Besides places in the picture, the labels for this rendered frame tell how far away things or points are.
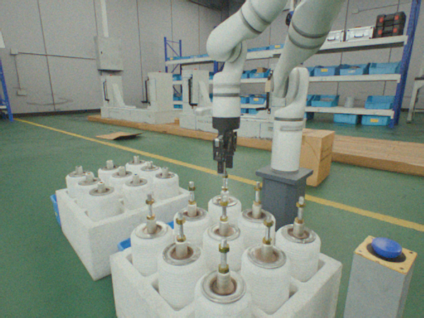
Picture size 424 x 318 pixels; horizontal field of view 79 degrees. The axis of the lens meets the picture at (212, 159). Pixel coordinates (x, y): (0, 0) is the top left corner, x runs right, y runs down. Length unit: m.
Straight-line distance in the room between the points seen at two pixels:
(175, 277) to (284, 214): 0.48
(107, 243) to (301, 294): 0.57
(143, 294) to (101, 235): 0.33
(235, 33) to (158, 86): 3.24
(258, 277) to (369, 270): 0.18
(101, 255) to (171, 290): 0.40
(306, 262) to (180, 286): 0.27
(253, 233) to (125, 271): 0.30
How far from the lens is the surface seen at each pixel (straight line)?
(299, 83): 0.83
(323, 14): 0.64
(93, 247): 0.87
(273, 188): 0.87
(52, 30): 7.15
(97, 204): 0.87
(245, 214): 0.68
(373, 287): 0.51
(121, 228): 0.88
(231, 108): 0.66
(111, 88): 5.04
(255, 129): 2.66
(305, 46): 0.69
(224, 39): 0.65
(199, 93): 3.33
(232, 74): 0.66
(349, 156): 2.27
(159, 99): 3.84
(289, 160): 0.85
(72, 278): 0.98
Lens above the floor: 0.57
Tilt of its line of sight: 15 degrees down
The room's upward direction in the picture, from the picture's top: straight up
